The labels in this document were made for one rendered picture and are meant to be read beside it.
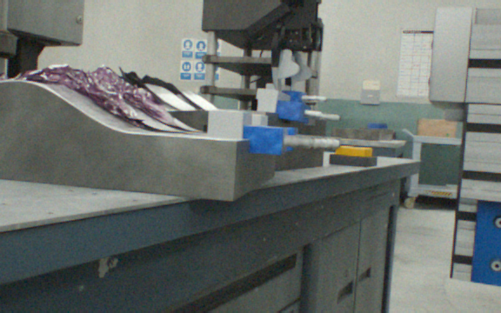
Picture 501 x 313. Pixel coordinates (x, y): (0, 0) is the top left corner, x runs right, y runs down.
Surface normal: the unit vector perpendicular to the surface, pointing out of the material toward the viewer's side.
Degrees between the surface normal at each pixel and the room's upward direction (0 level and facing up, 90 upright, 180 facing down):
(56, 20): 90
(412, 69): 90
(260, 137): 90
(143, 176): 90
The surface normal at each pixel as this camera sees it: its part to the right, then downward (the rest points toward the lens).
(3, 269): 0.88, 0.08
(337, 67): -0.31, 0.03
